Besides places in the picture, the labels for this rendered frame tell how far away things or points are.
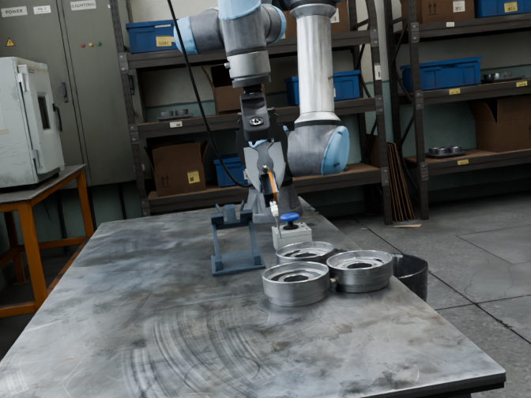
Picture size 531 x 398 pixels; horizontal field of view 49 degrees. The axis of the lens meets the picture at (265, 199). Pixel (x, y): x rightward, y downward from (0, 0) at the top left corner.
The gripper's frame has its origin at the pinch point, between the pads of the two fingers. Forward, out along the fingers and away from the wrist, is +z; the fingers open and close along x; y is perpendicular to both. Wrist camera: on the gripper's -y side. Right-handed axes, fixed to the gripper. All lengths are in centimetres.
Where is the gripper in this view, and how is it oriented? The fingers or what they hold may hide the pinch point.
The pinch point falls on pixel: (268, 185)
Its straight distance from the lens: 110.6
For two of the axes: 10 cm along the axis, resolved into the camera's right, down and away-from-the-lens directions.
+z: 1.6, 9.6, 2.2
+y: -0.5, -2.1, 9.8
